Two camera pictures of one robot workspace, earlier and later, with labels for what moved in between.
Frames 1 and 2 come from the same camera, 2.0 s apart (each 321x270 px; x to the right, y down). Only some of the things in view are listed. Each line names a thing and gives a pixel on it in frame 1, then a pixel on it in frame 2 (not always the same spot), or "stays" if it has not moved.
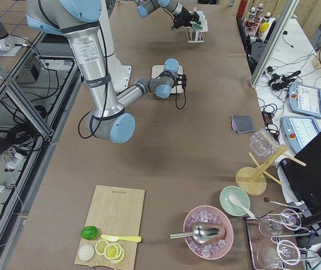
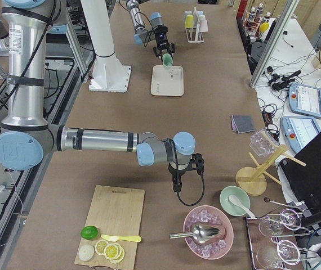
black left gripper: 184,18 → 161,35
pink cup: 205,26 stays
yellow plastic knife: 122,238 stays
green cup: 196,25 → 167,61
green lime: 89,232 stays
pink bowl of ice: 217,246 stays
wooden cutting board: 116,211 stays
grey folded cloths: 242,124 stays
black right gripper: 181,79 → 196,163
